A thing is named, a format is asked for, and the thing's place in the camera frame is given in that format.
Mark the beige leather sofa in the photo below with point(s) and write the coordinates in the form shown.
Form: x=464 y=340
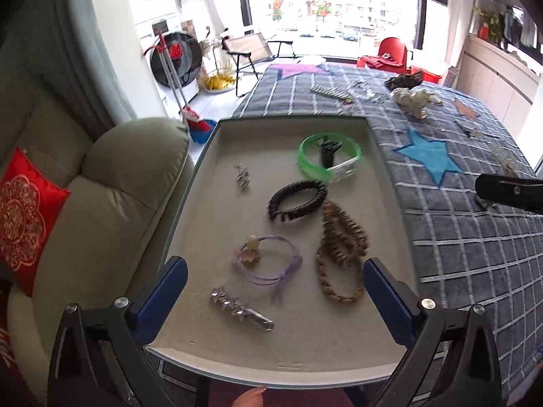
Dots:
x=127 y=186

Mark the dark patterned scrunchie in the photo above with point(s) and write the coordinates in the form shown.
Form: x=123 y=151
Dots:
x=403 y=81

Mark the red cloth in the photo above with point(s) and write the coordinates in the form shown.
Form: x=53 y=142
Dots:
x=377 y=63

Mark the red storage box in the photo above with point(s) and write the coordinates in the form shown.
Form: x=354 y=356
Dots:
x=428 y=75

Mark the red embroidered cushion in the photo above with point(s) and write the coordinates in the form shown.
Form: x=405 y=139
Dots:
x=25 y=220

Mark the grey grid blanket with stars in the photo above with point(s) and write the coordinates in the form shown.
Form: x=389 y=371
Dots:
x=445 y=241

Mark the flowers in red vase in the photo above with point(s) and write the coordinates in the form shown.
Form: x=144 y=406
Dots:
x=488 y=25

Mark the small silver rhinestone clip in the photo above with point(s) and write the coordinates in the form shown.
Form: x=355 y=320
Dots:
x=242 y=177

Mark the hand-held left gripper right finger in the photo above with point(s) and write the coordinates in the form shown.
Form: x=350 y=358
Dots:
x=388 y=301

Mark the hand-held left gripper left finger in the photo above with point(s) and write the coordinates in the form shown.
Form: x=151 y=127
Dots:
x=163 y=296

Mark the beige folding chair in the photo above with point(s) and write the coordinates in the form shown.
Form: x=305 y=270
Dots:
x=248 y=48

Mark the grey tray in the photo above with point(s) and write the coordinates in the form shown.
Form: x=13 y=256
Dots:
x=212 y=229

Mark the black claw clip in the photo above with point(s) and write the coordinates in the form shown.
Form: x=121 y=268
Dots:
x=327 y=154

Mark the blue dustpan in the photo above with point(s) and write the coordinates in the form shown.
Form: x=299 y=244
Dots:
x=203 y=133

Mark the bronze hand-shaped hair clip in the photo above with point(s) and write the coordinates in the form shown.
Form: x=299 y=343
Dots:
x=470 y=130

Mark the red chair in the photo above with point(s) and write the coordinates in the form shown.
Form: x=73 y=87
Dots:
x=392 y=48

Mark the silver star hair clip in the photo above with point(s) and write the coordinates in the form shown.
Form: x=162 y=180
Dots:
x=237 y=307

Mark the grey curtain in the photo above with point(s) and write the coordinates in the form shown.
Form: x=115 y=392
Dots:
x=63 y=51

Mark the person's left hand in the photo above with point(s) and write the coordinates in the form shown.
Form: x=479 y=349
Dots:
x=252 y=397

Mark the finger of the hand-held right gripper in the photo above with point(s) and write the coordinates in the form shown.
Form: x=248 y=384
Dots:
x=509 y=190

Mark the beige cabinet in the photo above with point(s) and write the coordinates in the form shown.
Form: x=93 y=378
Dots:
x=496 y=80

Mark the large clear claw clip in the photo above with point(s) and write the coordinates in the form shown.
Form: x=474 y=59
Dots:
x=505 y=159

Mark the hanging clothes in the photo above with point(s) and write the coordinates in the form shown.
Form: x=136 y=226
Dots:
x=521 y=29

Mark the white washing machine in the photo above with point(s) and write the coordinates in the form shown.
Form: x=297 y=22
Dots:
x=178 y=59

